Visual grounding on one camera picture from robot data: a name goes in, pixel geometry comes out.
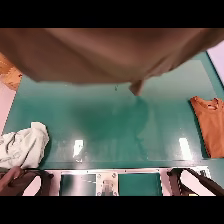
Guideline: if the pale green garment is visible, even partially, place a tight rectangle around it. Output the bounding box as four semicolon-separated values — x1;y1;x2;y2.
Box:
0;121;51;170

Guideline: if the orange T-shirt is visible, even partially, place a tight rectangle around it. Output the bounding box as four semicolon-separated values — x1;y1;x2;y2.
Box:
189;95;224;159

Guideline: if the brown garment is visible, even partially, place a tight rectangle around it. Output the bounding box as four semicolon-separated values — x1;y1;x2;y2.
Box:
0;28;224;97

